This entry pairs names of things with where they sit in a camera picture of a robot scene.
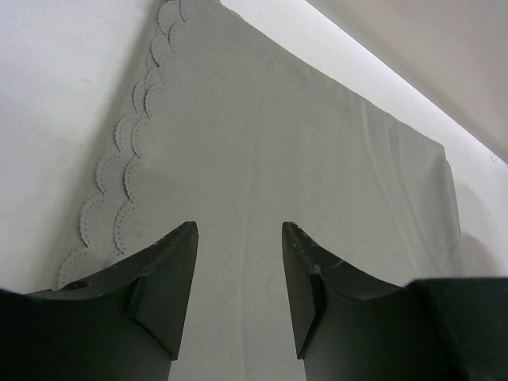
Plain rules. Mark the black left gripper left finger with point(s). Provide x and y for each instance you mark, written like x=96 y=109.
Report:
x=122 y=323

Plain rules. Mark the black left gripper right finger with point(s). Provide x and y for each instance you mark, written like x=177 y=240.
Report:
x=349 y=325

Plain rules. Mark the grey cloth placemat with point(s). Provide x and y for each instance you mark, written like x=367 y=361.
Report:
x=222 y=126

